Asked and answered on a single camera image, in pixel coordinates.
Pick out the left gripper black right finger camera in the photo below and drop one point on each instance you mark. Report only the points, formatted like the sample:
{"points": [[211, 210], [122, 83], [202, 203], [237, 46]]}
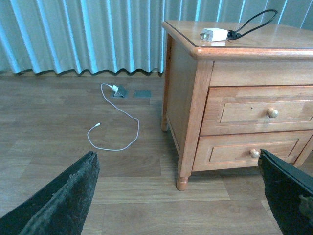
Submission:
{"points": [[289, 193]]}

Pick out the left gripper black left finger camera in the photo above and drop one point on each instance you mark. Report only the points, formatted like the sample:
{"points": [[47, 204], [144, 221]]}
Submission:
{"points": [[60, 207]]}

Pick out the round drawer knob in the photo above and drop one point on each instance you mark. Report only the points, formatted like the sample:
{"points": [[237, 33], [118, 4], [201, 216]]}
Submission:
{"points": [[272, 113], [254, 153]]}

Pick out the wooden drawer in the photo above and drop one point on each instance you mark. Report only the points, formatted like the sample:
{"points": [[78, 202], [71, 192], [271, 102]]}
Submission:
{"points": [[241, 110], [232, 151]]}

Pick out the white charger adapter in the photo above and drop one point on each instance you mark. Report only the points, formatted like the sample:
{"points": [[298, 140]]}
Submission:
{"points": [[213, 34]]}

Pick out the light wooden nightstand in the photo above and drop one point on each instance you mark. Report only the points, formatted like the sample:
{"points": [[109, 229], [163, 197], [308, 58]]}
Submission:
{"points": [[273, 55]]}

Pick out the open metal floor socket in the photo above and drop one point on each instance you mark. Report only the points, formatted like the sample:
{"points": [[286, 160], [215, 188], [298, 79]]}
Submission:
{"points": [[120, 93]]}

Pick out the white plug in floor socket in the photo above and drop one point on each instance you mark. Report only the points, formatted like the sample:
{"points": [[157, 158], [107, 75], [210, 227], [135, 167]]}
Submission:
{"points": [[114, 87]]}

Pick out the closed metal floor plate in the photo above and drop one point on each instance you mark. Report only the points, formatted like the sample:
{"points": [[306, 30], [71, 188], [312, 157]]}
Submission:
{"points": [[142, 94]]}

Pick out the pale pleated curtain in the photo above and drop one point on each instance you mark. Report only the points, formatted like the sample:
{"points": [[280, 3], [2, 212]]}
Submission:
{"points": [[98, 35]]}

